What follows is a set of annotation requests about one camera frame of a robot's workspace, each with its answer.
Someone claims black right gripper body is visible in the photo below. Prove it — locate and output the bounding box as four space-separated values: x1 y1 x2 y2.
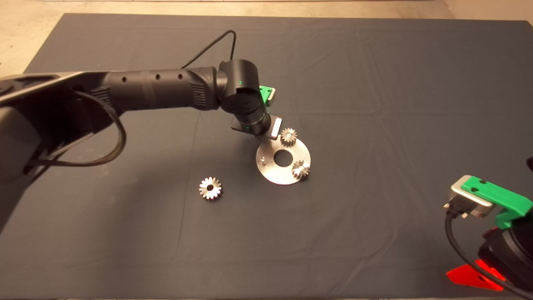
478 228 517 276

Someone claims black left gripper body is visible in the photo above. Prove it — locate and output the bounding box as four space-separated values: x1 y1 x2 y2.
231 115 284 140

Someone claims large steel gear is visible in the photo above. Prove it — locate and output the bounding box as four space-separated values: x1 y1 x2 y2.
199 177 223 201

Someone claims small steel gear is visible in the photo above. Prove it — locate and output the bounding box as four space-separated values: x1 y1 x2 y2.
291 160 311 181
280 128 298 148

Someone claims round metal plate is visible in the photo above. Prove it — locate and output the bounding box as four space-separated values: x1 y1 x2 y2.
256 137 311 185

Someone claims dark grey table cloth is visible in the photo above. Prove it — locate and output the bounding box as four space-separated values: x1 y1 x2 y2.
0 13 533 300

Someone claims green left camera mount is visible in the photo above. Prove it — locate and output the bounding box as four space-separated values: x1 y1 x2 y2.
259 85 275 105

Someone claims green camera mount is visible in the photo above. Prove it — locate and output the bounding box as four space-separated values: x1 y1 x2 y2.
463 176 533 230
259 85 275 105

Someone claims green right camera mount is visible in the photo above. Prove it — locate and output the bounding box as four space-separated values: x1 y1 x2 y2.
463 176 533 230

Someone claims silver right camera box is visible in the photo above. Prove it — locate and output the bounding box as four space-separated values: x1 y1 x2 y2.
443 175 497 219

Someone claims black left camera cable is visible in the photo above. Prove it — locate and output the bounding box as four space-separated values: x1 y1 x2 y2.
179 29 237 70

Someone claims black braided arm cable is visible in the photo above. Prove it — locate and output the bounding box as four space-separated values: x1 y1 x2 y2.
23 91 127 168

